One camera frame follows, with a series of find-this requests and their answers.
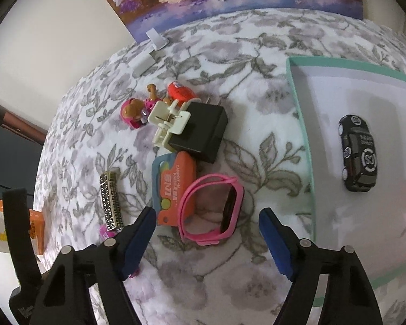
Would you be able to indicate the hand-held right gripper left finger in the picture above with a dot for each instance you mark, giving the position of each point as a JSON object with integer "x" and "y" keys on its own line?
{"x": 139, "y": 240}

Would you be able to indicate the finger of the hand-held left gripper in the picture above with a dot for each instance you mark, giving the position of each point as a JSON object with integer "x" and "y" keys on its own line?
{"x": 20, "y": 230}

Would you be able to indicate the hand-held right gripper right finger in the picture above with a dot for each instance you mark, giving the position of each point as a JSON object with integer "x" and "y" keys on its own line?
{"x": 278, "y": 243}

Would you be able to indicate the pink smartwatch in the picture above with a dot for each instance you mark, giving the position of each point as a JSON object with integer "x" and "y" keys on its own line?
{"x": 230, "y": 206}

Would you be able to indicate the black power adapter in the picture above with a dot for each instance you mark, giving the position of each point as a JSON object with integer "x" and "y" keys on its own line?
{"x": 203, "y": 132}

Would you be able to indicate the pink and gold ball toy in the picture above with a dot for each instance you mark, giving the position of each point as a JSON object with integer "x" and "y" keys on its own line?
{"x": 132, "y": 110}

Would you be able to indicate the teal shallow box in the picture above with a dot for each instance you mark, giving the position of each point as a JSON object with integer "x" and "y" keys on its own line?
{"x": 324, "y": 108}

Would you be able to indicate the orange and white carton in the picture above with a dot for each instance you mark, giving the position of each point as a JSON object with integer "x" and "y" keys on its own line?
{"x": 37, "y": 233}

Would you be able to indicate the small pink toy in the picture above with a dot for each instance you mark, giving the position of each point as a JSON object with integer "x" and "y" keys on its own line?
{"x": 105, "y": 234}

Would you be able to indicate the orange carrot knife toy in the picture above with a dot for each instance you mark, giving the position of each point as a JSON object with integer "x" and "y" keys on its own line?
{"x": 172, "y": 189}

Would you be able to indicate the black toy car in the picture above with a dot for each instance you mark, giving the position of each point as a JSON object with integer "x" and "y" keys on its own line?
{"x": 358, "y": 155}

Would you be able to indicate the white plastic clip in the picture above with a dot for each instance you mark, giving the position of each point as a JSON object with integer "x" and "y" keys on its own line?
{"x": 164, "y": 118}

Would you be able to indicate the orange glue stick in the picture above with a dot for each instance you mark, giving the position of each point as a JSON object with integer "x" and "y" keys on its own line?
{"x": 180, "y": 91}

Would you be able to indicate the floral grey white blanket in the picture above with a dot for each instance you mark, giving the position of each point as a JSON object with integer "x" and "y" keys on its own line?
{"x": 240, "y": 74}

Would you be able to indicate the small white plastic case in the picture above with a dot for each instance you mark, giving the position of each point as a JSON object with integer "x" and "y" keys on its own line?
{"x": 144, "y": 63}

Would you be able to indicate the white round cap holder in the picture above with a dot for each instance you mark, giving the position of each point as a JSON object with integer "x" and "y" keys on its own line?
{"x": 157, "y": 39}

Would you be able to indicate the brown wooden rail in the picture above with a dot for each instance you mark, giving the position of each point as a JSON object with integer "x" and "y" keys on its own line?
{"x": 20, "y": 122}

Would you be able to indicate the flower painting wall poster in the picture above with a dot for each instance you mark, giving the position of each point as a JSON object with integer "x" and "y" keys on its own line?
{"x": 223, "y": 3}

